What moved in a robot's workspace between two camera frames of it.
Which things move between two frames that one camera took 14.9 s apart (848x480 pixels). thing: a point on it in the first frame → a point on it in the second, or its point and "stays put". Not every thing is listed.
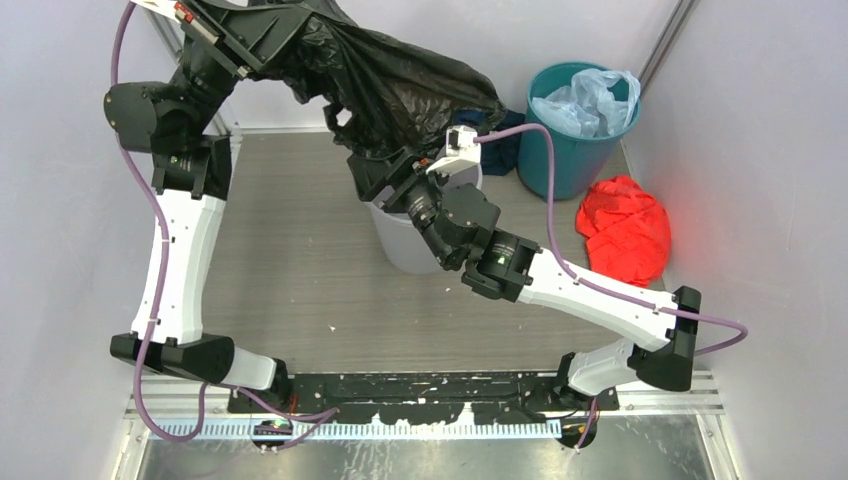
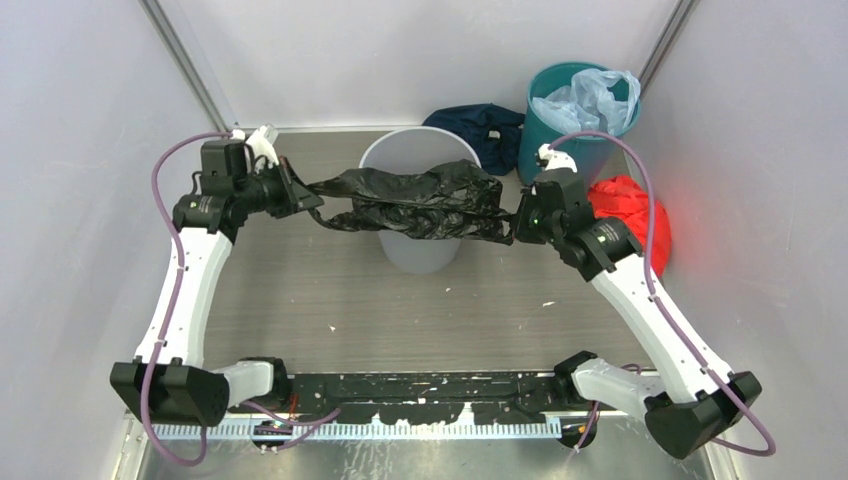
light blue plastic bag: (586, 106) stays put
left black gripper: (240, 40) → (296, 197)
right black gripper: (401, 171) → (522, 230)
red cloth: (628, 231) stays put
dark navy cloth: (500, 154) stays put
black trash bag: (388, 94) → (452, 200)
